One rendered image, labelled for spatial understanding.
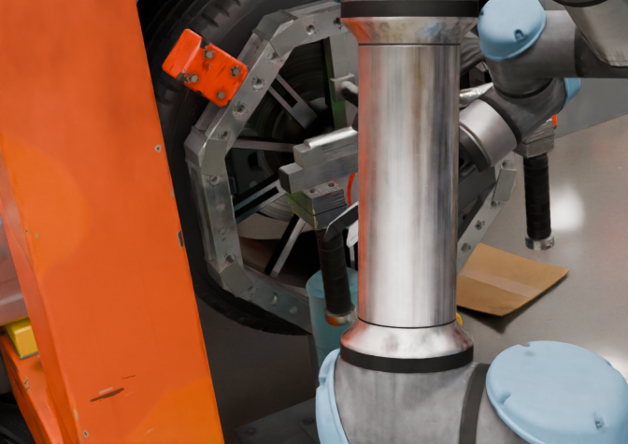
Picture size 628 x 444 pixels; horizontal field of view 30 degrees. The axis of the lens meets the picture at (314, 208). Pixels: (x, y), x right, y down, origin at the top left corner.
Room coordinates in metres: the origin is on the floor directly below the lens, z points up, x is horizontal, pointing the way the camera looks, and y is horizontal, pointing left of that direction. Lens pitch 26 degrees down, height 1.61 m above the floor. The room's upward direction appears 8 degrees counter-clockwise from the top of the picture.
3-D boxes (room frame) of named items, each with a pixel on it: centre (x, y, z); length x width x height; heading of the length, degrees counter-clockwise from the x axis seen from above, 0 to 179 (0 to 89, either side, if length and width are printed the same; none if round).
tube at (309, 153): (1.55, -0.04, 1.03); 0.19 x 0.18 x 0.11; 23
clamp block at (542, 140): (1.57, -0.32, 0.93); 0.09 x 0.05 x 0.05; 23
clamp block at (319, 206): (1.44, 0.00, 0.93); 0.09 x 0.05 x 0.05; 23
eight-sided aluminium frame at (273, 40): (1.70, -0.08, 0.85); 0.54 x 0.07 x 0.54; 113
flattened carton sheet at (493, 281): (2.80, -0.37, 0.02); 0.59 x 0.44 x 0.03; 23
